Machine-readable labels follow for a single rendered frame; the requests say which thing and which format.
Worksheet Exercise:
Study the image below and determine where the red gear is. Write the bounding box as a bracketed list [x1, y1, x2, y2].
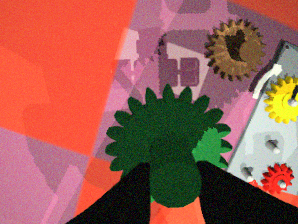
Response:
[261, 164, 294, 194]

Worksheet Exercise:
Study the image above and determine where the dark green gear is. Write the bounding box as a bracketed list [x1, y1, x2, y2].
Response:
[105, 83, 233, 208]

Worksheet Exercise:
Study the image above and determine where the brown gear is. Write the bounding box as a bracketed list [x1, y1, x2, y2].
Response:
[205, 19, 267, 81]

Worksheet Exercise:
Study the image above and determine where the white curved arrow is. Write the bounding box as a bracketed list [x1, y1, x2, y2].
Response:
[253, 63, 282, 99]

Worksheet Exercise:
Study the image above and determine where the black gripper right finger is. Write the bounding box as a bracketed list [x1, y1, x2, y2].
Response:
[197, 160, 298, 224]

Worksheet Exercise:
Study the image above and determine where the grey board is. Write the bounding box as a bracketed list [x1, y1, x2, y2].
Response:
[225, 41, 298, 196]

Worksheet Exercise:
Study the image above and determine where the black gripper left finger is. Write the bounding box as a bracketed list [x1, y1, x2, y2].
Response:
[65, 163, 150, 224]

